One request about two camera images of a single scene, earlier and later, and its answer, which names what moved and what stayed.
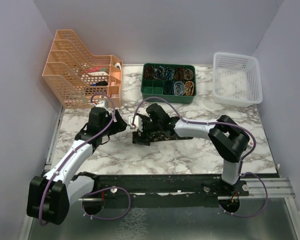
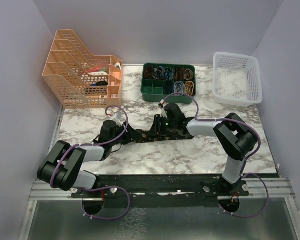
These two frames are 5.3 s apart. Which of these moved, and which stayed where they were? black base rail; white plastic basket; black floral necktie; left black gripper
Moved: left black gripper
Stayed: white plastic basket; black floral necktie; black base rail
